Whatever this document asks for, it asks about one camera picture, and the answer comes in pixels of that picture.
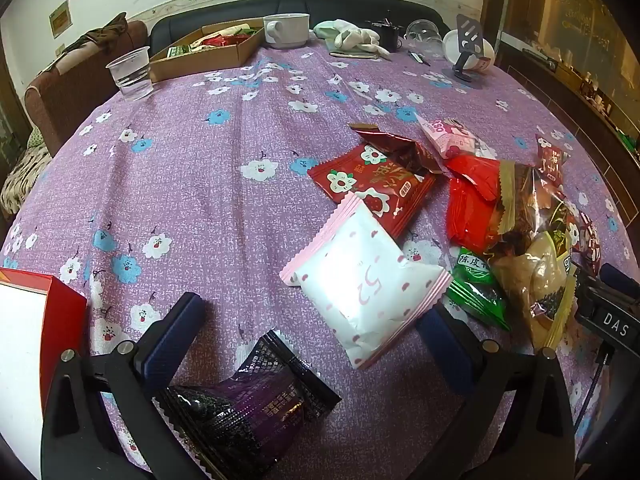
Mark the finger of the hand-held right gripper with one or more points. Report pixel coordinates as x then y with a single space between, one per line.
617 276

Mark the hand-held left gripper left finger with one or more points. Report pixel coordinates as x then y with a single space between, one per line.
170 345

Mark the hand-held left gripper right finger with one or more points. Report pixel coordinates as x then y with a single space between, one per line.
442 345

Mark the green snack packet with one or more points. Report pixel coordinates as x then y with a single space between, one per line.
475 285

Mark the clear bag of mixed snacks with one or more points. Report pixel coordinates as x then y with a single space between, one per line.
535 240

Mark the red gift box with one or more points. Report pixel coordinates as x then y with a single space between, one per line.
35 325

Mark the dark red flower packet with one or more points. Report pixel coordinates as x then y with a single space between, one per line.
587 240

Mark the white pink-dotted snack packet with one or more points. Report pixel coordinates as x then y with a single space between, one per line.
365 285

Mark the purple black snack packet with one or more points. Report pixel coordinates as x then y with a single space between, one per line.
250 405

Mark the small red snack packet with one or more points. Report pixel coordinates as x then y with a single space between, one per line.
550 162

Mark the purple floral tablecloth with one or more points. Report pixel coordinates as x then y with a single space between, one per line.
200 185

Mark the red flower-print snack packet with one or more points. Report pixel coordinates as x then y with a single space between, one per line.
370 185

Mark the torn dark red packet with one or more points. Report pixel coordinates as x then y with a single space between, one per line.
400 147

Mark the pink snack packet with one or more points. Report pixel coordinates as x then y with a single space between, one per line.
450 140

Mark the patterned cushion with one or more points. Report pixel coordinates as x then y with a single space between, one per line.
20 175

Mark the wooden glass cabinet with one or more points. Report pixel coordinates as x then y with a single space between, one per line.
575 35

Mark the white paper cup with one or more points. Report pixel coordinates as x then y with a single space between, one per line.
480 55

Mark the brown armchair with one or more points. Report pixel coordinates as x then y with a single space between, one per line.
65 95

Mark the clear plastic cup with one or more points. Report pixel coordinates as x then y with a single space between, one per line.
131 75

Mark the grey phone stand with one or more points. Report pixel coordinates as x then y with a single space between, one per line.
467 45

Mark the black pen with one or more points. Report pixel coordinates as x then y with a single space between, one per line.
419 57

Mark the cardboard box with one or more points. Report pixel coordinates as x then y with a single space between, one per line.
200 57

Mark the thin notebook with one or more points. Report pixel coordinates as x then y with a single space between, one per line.
350 54

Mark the pile of assorted snack packets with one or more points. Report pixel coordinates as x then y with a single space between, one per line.
225 37

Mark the small black container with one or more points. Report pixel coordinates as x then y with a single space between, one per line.
387 35

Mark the dark clothing on armchair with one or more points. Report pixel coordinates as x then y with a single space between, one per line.
100 32

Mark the white mug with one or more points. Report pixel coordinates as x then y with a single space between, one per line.
286 30

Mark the black sofa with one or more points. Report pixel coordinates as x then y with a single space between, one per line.
350 7

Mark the yellow wall sticker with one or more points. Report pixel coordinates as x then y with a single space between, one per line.
60 20

